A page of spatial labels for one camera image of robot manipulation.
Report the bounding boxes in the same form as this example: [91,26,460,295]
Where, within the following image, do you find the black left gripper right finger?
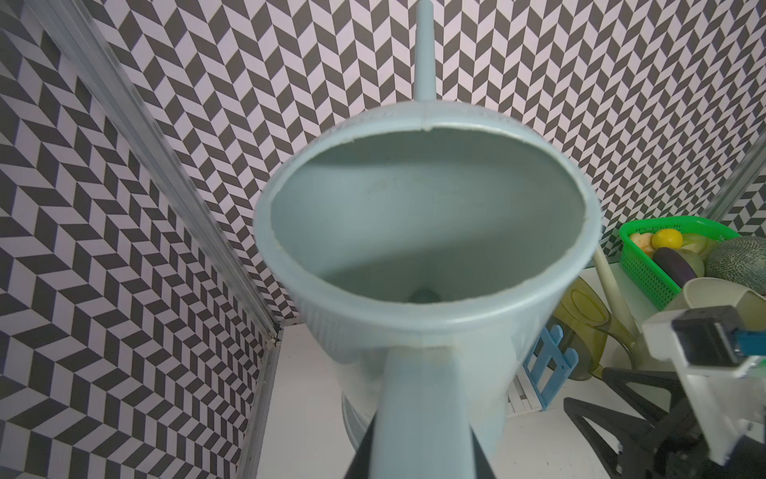
[471,429,496,479]

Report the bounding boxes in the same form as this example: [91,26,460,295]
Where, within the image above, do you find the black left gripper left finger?
[344,418,376,479]

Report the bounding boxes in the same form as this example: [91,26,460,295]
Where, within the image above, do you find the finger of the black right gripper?
[564,398,658,478]
[602,367,686,419]

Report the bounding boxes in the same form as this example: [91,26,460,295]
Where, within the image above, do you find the light blue watering can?
[253,1,602,478]

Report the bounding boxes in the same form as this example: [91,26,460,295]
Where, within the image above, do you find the beige plastic watering can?
[591,244,766,372]

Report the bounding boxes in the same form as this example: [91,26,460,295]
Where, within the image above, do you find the aluminium corner post right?
[703,133,765,222]

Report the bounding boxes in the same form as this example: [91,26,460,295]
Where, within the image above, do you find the purple eggplant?
[652,247,697,287]

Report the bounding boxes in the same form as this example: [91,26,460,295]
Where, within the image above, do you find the yellow lemon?
[651,229,684,251]

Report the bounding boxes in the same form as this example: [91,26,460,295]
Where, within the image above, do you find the green plastic basket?
[620,216,740,311]

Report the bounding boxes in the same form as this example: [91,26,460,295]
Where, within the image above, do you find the olive green transparent watering can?
[548,277,638,381]

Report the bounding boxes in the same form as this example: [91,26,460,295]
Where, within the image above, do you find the grey green melon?
[705,237,766,295]

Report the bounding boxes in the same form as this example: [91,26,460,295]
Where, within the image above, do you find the blue and white wooden shelf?
[507,325,580,417]

